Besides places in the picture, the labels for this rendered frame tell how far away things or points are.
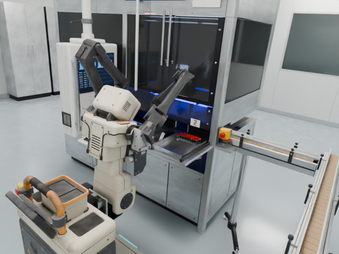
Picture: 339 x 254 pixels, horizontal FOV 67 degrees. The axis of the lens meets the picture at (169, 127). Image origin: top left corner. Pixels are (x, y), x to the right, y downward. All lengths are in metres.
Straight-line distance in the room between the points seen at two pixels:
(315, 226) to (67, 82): 1.84
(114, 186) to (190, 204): 1.04
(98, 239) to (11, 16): 5.55
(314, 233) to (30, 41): 6.15
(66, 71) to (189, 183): 1.36
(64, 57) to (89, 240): 1.37
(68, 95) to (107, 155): 0.91
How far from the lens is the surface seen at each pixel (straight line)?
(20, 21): 6.45
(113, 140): 1.30
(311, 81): 6.38
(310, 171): 1.97
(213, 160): 2.07
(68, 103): 2.20
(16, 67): 6.43
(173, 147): 1.90
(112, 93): 1.38
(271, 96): 6.59
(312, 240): 1.28
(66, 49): 2.11
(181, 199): 2.42
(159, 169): 2.43
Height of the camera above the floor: 1.69
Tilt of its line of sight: 21 degrees down
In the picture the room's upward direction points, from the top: 4 degrees clockwise
